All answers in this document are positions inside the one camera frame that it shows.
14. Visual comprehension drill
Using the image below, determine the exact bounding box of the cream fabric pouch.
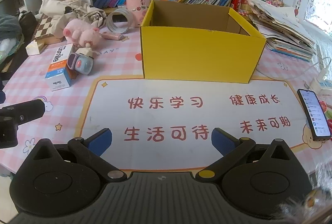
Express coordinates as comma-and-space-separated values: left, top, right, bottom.
76, 47, 100, 57

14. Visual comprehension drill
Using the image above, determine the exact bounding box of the wooden chess board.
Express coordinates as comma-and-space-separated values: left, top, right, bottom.
35, 13, 65, 44

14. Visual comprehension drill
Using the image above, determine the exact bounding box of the grey fuzzy sleeve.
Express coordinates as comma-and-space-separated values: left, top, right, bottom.
279, 162, 332, 224

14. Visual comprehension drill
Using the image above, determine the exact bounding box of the yellow cardboard box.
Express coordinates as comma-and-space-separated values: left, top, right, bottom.
140, 0, 267, 84

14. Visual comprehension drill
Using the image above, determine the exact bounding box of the grey cloth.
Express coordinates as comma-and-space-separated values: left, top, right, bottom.
0, 15, 25, 45

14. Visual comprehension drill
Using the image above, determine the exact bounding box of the white charger plug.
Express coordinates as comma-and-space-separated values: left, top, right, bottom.
318, 68, 329, 82

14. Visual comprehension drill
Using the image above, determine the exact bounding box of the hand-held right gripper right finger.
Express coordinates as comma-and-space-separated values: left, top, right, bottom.
195, 128, 297, 184

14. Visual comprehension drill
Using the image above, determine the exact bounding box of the pink eraser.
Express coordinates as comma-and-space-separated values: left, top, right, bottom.
100, 31, 125, 40

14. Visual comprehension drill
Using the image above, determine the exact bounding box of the crumpled cream tissue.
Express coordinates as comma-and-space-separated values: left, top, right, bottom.
25, 40, 39, 56

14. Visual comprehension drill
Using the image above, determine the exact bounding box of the pink plush pig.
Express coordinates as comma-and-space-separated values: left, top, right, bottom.
63, 19, 101, 48

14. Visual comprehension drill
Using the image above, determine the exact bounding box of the clear tape roll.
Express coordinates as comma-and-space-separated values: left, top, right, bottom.
106, 8, 133, 34

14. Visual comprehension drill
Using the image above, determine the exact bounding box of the white power strip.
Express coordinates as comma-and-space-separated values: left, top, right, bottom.
310, 77, 332, 96

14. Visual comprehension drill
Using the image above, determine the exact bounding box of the pink checkered desktop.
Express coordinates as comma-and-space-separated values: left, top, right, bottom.
0, 23, 332, 180

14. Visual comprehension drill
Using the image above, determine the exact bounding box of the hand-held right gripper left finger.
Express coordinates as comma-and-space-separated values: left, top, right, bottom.
28, 128, 127, 183

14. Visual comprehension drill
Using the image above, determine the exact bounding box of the beige cloth bag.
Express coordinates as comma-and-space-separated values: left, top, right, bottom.
39, 0, 107, 33

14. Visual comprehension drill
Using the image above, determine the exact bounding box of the pile of papers and booklets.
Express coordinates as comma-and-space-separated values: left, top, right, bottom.
246, 0, 318, 62

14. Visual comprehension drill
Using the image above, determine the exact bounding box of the large white toothpaste box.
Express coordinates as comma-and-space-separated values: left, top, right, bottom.
45, 44, 76, 92

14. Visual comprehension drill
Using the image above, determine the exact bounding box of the grey pink toy robot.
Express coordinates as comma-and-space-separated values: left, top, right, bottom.
67, 51, 94, 75

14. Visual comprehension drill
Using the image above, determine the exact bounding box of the black smartphone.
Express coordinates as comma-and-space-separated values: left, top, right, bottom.
297, 89, 332, 141

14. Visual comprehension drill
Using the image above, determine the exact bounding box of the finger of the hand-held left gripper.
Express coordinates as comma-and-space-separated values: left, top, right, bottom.
0, 99, 46, 126

